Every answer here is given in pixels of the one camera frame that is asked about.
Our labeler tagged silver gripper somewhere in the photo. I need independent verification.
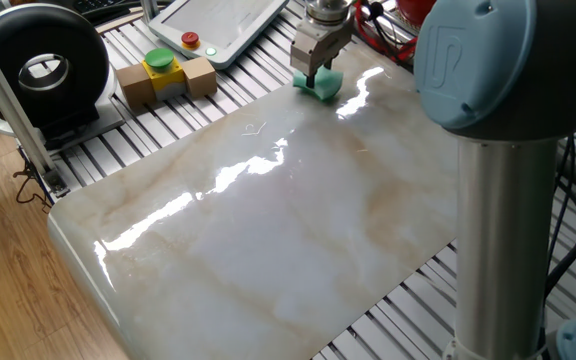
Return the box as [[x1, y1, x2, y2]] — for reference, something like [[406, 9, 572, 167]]
[[288, 16, 355, 91]]

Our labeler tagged green sponge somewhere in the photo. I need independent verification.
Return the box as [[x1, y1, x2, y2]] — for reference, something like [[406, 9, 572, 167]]
[[291, 65, 346, 103]]

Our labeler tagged white teach pendant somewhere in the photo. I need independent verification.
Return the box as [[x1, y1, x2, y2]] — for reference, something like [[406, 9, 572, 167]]
[[147, 0, 290, 71]]

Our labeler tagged red round container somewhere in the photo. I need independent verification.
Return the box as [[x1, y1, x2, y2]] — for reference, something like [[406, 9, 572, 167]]
[[394, 0, 438, 15]]

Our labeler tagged wooden block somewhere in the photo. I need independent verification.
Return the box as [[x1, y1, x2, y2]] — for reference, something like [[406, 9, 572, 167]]
[[181, 55, 219, 100], [115, 62, 158, 109]]

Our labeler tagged yellow box green button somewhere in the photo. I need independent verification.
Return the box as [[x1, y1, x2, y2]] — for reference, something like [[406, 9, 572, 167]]
[[140, 47, 188, 102]]

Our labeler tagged marble pattern board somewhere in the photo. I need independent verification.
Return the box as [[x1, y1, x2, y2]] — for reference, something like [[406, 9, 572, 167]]
[[46, 44, 459, 360]]

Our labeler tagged black keyboard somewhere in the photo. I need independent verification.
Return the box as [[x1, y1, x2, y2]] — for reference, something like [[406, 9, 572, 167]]
[[71, 0, 125, 15]]

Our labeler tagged red strap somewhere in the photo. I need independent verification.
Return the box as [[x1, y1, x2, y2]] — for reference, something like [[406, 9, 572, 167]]
[[352, 0, 420, 64]]

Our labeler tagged short aluminium post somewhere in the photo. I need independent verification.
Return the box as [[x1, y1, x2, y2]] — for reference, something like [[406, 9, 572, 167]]
[[139, 0, 161, 24]]

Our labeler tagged black ring device white base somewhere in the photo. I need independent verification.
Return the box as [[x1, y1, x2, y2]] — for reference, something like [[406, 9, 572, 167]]
[[0, 3, 127, 152]]

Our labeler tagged aluminium frame post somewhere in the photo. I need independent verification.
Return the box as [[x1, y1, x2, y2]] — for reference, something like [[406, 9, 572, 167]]
[[0, 16, 70, 197]]

